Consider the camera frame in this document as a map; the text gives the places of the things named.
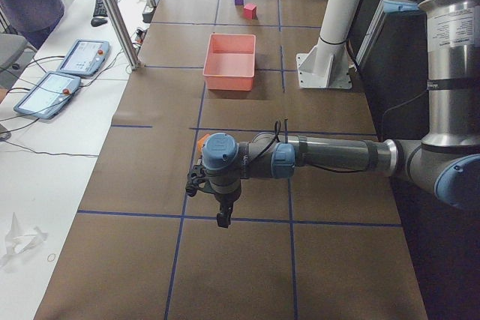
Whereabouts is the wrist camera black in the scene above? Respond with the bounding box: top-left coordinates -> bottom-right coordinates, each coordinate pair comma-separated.
185,164 -> 211,197

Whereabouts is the black computer mouse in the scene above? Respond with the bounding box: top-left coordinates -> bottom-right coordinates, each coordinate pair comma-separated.
90,17 -> 108,28

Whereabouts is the lower teach pendant tablet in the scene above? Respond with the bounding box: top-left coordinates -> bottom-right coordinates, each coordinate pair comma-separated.
13,71 -> 81,119

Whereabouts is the red block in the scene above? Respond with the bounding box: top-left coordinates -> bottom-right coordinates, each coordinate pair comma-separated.
243,3 -> 257,19

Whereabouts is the rubber band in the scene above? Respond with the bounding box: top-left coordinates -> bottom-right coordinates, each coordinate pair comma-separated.
46,253 -> 56,262

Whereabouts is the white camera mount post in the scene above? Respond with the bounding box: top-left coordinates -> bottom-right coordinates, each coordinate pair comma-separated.
296,0 -> 360,90

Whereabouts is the teach pendant tablet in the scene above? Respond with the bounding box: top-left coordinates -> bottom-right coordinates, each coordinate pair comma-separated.
57,39 -> 110,76
13,71 -> 81,119

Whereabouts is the aluminium frame post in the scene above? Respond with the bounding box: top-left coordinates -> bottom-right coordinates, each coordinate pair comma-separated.
103,0 -> 141,71

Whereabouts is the crumpled white paper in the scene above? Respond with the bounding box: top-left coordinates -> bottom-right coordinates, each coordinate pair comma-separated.
1,212 -> 49,268

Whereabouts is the orange block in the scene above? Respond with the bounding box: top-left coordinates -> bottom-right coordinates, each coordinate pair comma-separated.
196,133 -> 210,152

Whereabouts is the grey office chair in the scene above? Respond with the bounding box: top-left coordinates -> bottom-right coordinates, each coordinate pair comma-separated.
0,33 -> 28,71

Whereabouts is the pink plastic bin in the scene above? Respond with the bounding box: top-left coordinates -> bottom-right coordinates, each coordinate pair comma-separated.
202,33 -> 256,91

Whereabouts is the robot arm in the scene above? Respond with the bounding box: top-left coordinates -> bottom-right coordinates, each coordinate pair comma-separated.
185,0 -> 479,228

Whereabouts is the upper teach pendant tablet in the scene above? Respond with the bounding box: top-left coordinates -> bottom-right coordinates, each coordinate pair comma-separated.
57,39 -> 110,76

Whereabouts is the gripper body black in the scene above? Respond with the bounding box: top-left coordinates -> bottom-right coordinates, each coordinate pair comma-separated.
214,184 -> 241,209

